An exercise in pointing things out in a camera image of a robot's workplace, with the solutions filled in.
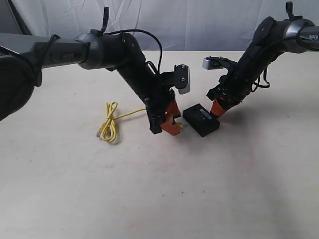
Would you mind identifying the yellow ethernet cable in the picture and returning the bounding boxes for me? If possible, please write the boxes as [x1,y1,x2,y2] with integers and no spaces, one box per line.
[95,101,187,144]

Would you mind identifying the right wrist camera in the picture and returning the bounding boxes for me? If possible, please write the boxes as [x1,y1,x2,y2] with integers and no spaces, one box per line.
[202,56,237,70]

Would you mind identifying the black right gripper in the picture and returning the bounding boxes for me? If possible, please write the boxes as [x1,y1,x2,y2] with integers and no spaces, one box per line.
[206,72,257,117]

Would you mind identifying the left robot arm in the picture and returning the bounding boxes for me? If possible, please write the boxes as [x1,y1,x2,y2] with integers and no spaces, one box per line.
[0,31,188,135]

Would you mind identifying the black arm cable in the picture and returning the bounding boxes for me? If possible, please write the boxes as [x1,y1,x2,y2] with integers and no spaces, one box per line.
[250,1,302,94]
[100,6,163,75]

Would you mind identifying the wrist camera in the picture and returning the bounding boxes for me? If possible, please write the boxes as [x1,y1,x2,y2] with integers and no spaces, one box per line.
[202,56,237,70]
[173,64,190,95]

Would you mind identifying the white backdrop curtain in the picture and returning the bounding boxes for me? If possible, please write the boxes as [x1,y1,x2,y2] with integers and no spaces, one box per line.
[0,0,319,52]

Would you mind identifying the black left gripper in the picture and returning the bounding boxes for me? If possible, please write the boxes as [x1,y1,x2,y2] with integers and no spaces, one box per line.
[145,74,180,136]

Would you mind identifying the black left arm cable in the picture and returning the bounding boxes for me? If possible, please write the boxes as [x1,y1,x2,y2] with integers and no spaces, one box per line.
[100,6,163,75]

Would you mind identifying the small black box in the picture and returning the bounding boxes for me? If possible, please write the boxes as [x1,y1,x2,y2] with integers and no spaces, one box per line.
[182,104,220,137]

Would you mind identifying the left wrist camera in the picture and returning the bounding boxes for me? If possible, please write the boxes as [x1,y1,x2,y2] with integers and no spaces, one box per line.
[173,64,190,95]

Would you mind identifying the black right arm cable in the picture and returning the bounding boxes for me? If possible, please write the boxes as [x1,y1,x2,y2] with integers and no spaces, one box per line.
[250,1,302,94]

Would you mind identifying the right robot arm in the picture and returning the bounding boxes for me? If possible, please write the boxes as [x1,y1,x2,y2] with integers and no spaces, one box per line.
[203,17,319,117]

